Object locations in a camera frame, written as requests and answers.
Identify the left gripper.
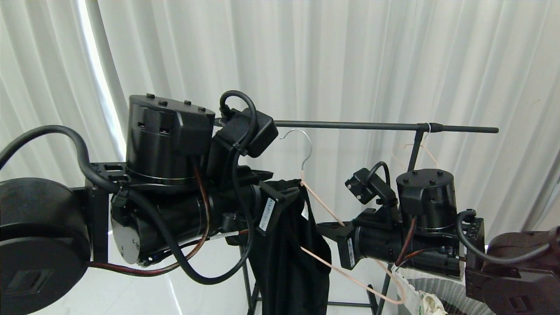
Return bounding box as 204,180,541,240
109,166,303,267

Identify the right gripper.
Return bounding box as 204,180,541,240
336,208,465,279

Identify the pink clothes hanger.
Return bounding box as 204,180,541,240
391,131,440,172
279,129,408,305

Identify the cream printed garment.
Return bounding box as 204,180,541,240
418,293,448,315

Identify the black garment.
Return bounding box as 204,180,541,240
247,179,333,315

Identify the white laundry basket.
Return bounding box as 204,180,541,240
396,267,495,315

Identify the black clothes rack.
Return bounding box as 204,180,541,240
213,119,499,315

